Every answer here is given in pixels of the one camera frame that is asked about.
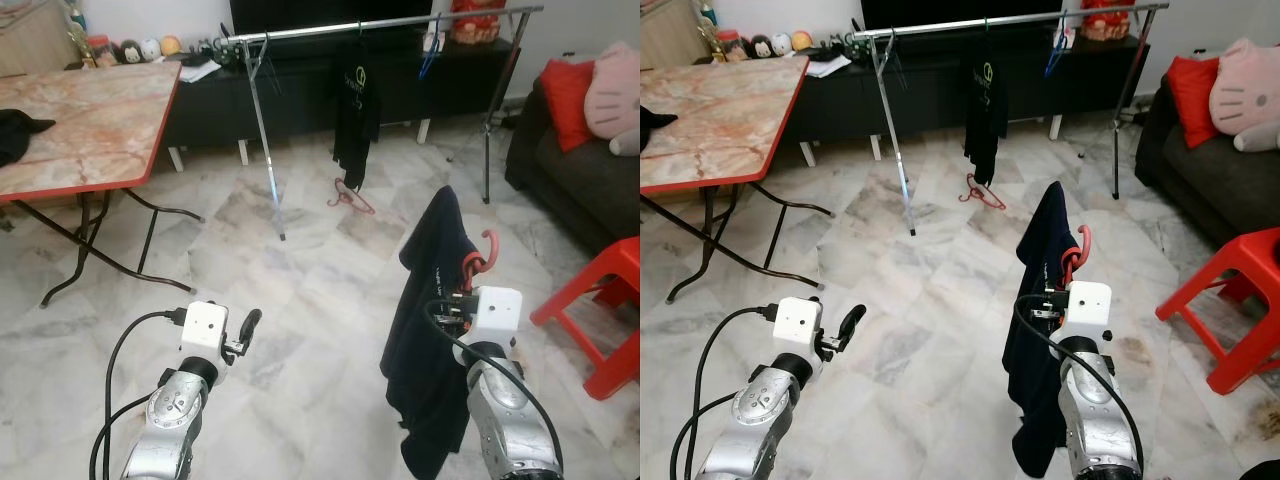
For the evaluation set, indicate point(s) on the thin red hanger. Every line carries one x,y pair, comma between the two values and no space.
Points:
338,200
968,195

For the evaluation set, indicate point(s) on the navy blue shirt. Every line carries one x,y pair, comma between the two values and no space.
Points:
430,350
1040,340

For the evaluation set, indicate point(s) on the red laughing buddha statue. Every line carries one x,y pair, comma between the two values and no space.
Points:
1105,22
478,25

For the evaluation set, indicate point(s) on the coral red plastic hanger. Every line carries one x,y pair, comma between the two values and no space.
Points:
1086,240
493,245

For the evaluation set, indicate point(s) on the blue plastic hanger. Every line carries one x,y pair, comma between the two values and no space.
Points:
1056,58
430,60

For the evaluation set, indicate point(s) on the black crumpled garment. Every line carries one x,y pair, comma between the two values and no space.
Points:
655,130
15,135

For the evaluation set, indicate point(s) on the silver clothes rack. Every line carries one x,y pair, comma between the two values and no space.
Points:
300,33
1000,21

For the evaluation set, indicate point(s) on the round black-haired plush toy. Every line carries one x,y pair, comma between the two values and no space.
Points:
760,47
129,52

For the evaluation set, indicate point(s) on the light wooden cabinet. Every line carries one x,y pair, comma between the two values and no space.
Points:
670,35
35,40

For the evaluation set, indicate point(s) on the gold trophy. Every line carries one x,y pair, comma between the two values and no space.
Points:
77,40
711,35

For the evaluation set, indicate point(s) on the white paper stack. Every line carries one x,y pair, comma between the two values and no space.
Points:
200,70
828,66

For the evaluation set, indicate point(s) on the dark grey fabric sofa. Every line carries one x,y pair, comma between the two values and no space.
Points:
580,180
1210,180

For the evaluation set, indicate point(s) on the pink cat face pillow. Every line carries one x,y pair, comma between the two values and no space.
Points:
615,95
1245,90

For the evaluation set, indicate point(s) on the black shirt green print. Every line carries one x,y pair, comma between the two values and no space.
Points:
985,105
355,110

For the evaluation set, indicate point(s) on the round white plush toy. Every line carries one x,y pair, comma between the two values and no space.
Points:
781,44
151,49

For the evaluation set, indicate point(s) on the red plastic stool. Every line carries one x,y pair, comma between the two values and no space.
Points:
1235,262
612,262

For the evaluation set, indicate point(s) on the black TV console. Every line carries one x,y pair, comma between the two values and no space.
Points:
930,90
300,95

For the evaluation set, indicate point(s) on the round orange plush toy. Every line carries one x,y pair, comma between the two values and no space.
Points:
801,41
171,46

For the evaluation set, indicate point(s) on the black flat television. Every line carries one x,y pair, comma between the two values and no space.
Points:
950,10
320,12

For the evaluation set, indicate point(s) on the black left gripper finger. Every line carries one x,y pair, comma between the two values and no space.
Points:
853,325
251,327

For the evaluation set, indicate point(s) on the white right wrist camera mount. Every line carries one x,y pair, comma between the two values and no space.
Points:
1088,308
497,312

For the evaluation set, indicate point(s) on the red cushion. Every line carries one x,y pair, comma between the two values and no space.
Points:
1192,100
568,100

